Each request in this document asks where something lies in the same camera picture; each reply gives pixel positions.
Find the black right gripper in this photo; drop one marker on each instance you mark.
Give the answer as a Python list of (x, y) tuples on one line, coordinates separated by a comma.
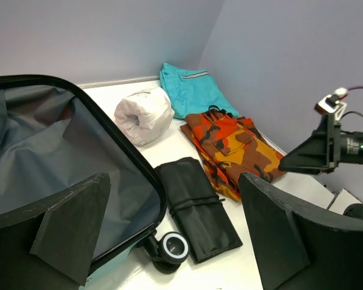
[(325, 149)]

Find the pink and teal suitcase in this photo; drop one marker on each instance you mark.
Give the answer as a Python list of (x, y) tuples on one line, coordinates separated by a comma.
[(53, 136)]

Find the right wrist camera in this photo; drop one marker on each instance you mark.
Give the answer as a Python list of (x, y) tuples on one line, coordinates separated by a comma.
[(333, 103)]

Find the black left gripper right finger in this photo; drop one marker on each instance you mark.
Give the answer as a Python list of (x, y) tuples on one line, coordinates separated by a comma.
[(298, 245)]

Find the teal shorts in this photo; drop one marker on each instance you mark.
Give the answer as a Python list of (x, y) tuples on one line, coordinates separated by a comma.
[(192, 92)]

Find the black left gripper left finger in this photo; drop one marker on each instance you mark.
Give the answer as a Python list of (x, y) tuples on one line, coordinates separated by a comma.
[(49, 244)]

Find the white plastic bag bundle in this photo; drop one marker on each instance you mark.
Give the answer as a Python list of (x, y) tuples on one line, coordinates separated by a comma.
[(144, 115)]

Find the orange camouflage pants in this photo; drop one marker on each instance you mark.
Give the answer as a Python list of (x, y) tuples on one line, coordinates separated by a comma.
[(229, 146)]

